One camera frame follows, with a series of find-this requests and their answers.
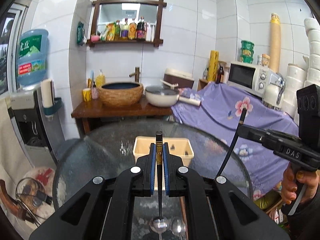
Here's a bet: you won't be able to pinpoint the purple floral cloth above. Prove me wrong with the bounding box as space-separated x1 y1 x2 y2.
171 82 298 200

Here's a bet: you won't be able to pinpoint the black cables bundle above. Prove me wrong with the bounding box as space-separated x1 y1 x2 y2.
15 177 53 227

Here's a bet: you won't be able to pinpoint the brown white rice cooker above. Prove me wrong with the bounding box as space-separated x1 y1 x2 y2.
163 68 194 88

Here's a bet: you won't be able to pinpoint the white pan with lid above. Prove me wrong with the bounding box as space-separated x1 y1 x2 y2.
145 86 201 108

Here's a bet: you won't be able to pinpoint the stacked white paper cups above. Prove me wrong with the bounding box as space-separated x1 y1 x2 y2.
281 18 319 124

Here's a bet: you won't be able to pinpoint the woven brown basin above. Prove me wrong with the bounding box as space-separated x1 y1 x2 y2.
98 82 144 108

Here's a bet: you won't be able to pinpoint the wooden framed mirror shelf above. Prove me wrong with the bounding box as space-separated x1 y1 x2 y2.
87 0 167 47

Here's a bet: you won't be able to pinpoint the tall beige cardboard tube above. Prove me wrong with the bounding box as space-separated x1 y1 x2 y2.
269 13 281 73

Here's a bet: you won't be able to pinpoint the cream plastic utensil holder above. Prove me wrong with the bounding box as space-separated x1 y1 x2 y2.
132 135 195 166

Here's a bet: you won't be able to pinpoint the green hanging packet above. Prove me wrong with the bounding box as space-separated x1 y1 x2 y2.
76 21 85 46

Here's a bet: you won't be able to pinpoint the white microwave oven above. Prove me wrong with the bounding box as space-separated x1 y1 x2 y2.
227 61 279 98

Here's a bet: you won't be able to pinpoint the yellow oil bottle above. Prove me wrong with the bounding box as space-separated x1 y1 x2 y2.
128 18 137 40

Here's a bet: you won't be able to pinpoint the blue water jug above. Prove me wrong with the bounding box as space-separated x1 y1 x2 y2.
16 29 49 87

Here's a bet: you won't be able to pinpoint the water dispenser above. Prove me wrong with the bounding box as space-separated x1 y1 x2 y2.
10 84 65 169

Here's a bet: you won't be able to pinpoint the plain steel spoon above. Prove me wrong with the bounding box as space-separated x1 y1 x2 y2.
171 217 187 239

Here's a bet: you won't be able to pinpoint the white kettle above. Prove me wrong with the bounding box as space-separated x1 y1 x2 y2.
262 73 286 111

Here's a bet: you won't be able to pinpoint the beige cloth covered chair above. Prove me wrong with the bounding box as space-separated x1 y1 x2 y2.
1 99 32 184

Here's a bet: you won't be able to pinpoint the yellow roll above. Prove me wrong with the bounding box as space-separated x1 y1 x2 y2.
207 50 219 82

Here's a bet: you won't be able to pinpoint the person's right hand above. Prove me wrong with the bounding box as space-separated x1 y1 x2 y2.
281 164 319 204

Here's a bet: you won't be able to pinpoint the paper cup holder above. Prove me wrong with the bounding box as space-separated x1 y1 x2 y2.
40 79 62 121

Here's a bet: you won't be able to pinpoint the dark soy sauce bottle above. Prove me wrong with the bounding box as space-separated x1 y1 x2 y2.
136 16 148 41

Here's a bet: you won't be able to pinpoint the dark wooden counter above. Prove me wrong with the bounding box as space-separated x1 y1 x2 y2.
71 96 172 134

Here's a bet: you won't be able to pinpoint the yellow soap bottle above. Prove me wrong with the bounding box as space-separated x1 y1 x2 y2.
95 70 106 87

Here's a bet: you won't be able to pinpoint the brass faucet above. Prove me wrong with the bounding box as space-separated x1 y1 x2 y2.
129 67 140 82

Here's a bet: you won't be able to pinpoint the green instant noodle cups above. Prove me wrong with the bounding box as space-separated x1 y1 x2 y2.
240 40 254 63

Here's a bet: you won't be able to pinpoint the yellow mug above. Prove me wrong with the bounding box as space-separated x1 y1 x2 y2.
82 88 92 102

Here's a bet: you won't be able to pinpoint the round glass table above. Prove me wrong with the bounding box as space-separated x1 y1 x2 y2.
52 119 253 240

